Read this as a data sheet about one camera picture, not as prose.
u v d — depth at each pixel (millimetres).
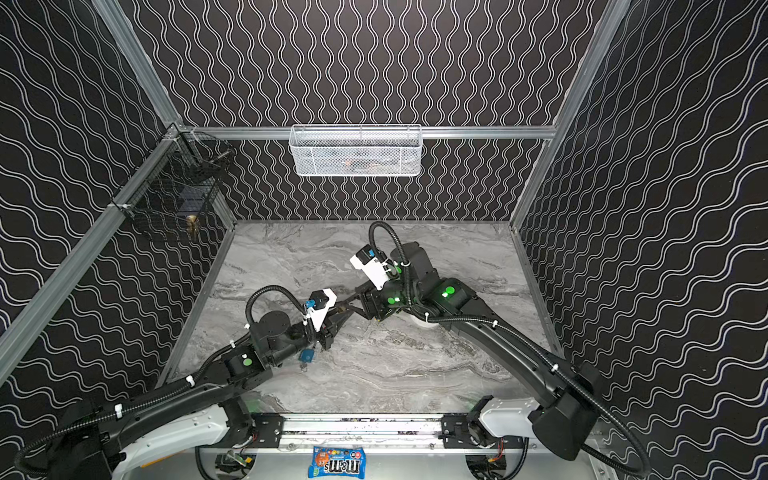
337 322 662
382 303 610
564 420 375
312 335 588
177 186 947
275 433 740
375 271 607
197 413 573
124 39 732
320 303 586
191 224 829
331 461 692
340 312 692
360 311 633
